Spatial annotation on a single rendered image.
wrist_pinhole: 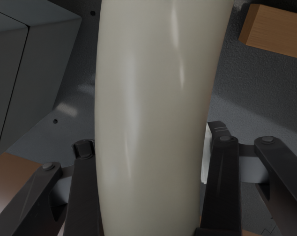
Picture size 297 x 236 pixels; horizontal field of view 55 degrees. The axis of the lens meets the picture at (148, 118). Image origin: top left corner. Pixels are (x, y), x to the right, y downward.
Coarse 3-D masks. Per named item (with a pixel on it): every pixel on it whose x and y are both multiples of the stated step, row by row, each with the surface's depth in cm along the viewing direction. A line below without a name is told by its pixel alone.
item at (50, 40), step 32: (0, 0) 72; (32, 0) 88; (0, 32) 54; (32, 32) 66; (64, 32) 88; (0, 64) 59; (32, 64) 75; (64, 64) 103; (0, 96) 65; (32, 96) 86; (0, 128) 73
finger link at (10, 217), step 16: (32, 176) 14; (48, 176) 13; (32, 192) 12; (48, 192) 13; (16, 208) 11; (32, 208) 11; (48, 208) 12; (64, 208) 14; (0, 224) 10; (16, 224) 10; (32, 224) 11; (48, 224) 12
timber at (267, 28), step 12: (252, 12) 87; (264, 12) 82; (276, 12) 82; (288, 12) 81; (252, 24) 84; (264, 24) 83; (276, 24) 83; (288, 24) 83; (240, 36) 94; (252, 36) 85; (264, 36) 84; (276, 36) 84; (288, 36) 84; (264, 48) 86; (276, 48) 85; (288, 48) 85
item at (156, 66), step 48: (144, 0) 5; (192, 0) 5; (144, 48) 6; (192, 48) 6; (96, 96) 7; (144, 96) 6; (192, 96) 6; (96, 144) 7; (144, 144) 6; (192, 144) 7; (144, 192) 7; (192, 192) 7
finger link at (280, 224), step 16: (256, 144) 13; (272, 144) 13; (272, 160) 12; (288, 160) 11; (272, 176) 11; (288, 176) 10; (272, 192) 11; (288, 192) 10; (272, 208) 12; (288, 208) 10; (288, 224) 10
